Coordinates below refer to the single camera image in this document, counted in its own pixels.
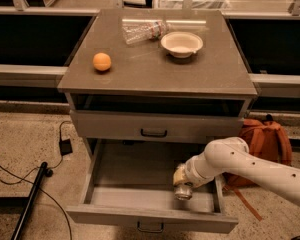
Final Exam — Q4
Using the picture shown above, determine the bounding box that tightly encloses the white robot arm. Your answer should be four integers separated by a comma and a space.
173, 137, 300, 207

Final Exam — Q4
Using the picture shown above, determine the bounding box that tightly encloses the open lower grey drawer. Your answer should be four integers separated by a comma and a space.
66, 140, 238, 234

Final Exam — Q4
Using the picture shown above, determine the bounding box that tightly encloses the grey drawer cabinet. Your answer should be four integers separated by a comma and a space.
57, 7, 259, 172

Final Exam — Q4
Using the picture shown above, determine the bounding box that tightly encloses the closed upper grey drawer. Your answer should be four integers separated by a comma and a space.
70, 110, 243, 144

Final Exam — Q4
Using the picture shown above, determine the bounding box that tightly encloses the orange backpack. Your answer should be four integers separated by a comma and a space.
223, 115, 292, 221

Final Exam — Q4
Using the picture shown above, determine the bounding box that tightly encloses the black power adapter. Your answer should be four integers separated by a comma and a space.
59, 139, 73, 156

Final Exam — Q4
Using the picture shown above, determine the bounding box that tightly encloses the white paper bowl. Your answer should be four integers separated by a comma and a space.
161, 31, 203, 58

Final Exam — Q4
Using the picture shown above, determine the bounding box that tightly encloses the black pole stand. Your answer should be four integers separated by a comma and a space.
11, 162, 48, 240

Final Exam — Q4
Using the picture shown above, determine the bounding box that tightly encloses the orange fruit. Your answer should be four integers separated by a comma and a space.
93, 53, 111, 72

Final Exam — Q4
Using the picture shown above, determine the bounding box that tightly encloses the clear plastic water bottle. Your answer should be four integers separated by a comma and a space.
122, 21, 169, 45

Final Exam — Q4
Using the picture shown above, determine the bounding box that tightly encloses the black cable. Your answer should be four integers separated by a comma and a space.
0, 120, 74, 240

